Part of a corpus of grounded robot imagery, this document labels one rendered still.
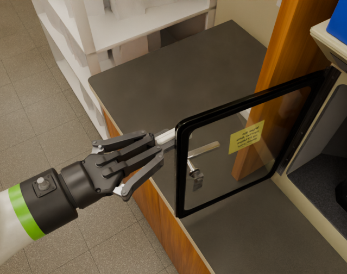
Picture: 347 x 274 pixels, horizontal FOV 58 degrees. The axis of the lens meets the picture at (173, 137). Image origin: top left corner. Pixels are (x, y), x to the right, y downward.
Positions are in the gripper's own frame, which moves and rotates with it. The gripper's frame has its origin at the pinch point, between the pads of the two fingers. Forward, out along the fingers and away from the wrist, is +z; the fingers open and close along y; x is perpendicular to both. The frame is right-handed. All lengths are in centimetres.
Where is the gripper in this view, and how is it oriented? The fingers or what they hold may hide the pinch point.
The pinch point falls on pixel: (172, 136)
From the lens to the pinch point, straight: 58.1
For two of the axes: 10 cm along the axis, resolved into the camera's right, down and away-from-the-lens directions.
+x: 0.0, 5.8, 8.1
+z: 8.5, -4.3, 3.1
